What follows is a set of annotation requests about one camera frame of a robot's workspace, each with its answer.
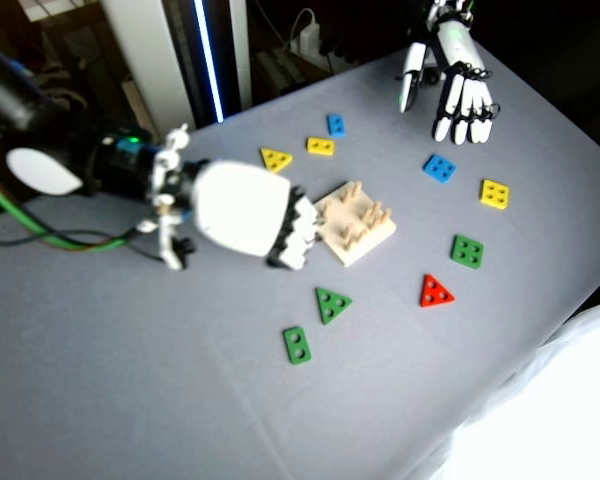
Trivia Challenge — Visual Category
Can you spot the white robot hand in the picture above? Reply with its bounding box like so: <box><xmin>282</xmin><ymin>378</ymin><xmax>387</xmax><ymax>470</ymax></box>
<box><xmin>398</xmin><ymin>17</ymin><xmax>502</xmax><ymax>147</ymax></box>
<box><xmin>189</xmin><ymin>158</ymin><xmax>326</xmax><ymax>272</ymax></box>

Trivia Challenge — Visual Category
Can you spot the yellow triangle three-hole block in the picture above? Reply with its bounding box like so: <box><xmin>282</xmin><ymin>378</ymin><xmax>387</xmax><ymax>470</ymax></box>
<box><xmin>259</xmin><ymin>147</ymin><xmax>294</xmax><ymax>174</ymax></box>

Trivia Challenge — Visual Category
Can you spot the blue square four-hole block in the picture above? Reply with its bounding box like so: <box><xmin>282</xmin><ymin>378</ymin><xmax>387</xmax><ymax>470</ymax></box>
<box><xmin>422</xmin><ymin>153</ymin><xmax>458</xmax><ymax>185</ymax></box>

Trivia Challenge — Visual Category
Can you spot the yellow rectangle two-hole block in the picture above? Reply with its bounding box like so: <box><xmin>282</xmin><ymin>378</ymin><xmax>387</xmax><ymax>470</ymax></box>
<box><xmin>306</xmin><ymin>136</ymin><xmax>336</xmax><ymax>157</ymax></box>

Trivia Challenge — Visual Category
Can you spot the yellow square four-hole block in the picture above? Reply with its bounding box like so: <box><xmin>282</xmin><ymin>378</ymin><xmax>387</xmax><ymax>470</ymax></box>
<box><xmin>479</xmin><ymin>178</ymin><xmax>512</xmax><ymax>211</ymax></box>

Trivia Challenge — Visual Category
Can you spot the wooden peg board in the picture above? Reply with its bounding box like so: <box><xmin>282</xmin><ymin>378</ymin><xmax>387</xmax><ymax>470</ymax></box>
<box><xmin>312</xmin><ymin>180</ymin><xmax>398</xmax><ymax>268</ymax></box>

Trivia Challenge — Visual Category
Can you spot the green triangle three-hole block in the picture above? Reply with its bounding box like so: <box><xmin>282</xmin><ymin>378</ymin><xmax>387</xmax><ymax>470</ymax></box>
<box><xmin>315</xmin><ymin>286</ymin><xmax>354</xmax><ymax>326</ymax></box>

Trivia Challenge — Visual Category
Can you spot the green rectangle two-hole block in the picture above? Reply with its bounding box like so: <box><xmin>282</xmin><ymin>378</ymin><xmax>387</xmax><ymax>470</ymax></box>
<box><xmin>282</xmin><ymin>325</ymin><xmax>313</xmax><ymax>366</ymax></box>

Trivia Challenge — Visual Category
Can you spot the green square four-hole block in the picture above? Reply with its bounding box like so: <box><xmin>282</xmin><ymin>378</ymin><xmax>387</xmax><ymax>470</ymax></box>
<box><xmin>449</xmin><ymin>233</ymin><xmax>486</xmax><ymax>271</ymax></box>

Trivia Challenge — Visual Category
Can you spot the red triangle three-hole block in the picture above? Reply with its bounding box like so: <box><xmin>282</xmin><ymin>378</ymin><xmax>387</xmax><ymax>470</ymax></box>
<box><xmin>419</xmin><ymin>273</ymin><xmax>456</xmax><ymax>309</ymax></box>

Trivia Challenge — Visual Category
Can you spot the white power adapter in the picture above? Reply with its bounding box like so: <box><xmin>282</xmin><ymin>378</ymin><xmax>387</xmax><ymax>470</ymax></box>
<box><xmin>290</xmin><ymin>7</ymin><xmax>334</xmax><ymax>57</ymax></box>

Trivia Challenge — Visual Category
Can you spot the white column with blue light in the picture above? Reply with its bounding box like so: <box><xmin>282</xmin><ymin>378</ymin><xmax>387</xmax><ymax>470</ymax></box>
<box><xmin>102</xmin><ymin>0</ymin><xmax>254</xmax><ymax>132</ymax></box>

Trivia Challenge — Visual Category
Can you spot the grey table cloth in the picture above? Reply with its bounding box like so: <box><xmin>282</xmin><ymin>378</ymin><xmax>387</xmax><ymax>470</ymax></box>
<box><xmin>0</xmin><ymin>43</ymin><xmax>600</xmax><ymax>480</ymax></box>

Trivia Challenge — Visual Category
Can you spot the white backdrop sheet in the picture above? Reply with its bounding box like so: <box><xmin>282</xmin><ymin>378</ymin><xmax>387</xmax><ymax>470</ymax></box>
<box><xmin>427</xmin><ymin>299</ymin><xmax>600</xmax><ymax>480</ymax></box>

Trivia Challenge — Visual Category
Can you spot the green cable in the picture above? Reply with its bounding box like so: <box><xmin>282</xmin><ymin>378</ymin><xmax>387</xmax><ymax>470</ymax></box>
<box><xmin>0</xmin><ymin>169</ymin><xmax>137</xmax><ymax>254</ymax></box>

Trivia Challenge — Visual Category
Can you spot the black cable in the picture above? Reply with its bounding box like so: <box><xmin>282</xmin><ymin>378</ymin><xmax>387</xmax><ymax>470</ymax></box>
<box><xmin>0</xmin><ymin>213</ymin><xmax>174</xmax><ymax>264</ymax></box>

